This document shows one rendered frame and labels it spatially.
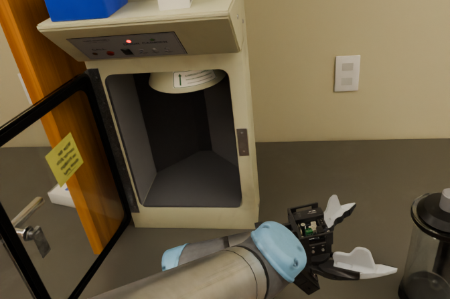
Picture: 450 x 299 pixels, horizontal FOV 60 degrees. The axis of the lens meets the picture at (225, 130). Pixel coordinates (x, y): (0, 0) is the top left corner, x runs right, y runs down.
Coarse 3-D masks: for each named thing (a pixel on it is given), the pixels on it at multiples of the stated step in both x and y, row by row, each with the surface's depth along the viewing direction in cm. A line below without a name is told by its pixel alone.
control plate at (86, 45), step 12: (108, 36) 66; (120, 36) 66; (132, 36) 65; (144, 36) 65; (156, 36) 65; (168, 36) 65; (84, 48) 70; (96, 48) 70; (108, 48) 70; (120, 48) 70; (132, 48) 70; (144, 48) 70; (156, 48) 70; (180, 48) 70
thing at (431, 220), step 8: (448, 192) 63; (424, 200) 67; (432, 200) 66; (440, 200) 65; (448, 200) 63; (424, 208) 65; (432, 208) 65; (440, 208) 65; (448, 208) 63; (424, 216) 65; (432, 216) 64; (440, 216) 63; (448, 216) 63; (432, 224) 63; (440, 224) 63; (448, 224) 62
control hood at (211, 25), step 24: (216, 0) 65; (48, 24) 64; (72, 24) 63; (96, 24) 62; (120, 24) 62; (144, 24) 62; (168, 24) 62; (192, 24) 61; (216, 24) 61; (72, 48) 71; (192, 48) 70; (216, 48) 70; (240, 48) 72
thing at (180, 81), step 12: (156, 72) 84; (168, 72) 82; (180, 72) 81; (192, 72) 81; (204, 72) 82; (216, 72) 84; (156, 84) 84; (168, 84) 82; (180, 84) 81; (192, 84) 81; (204, 84) 82
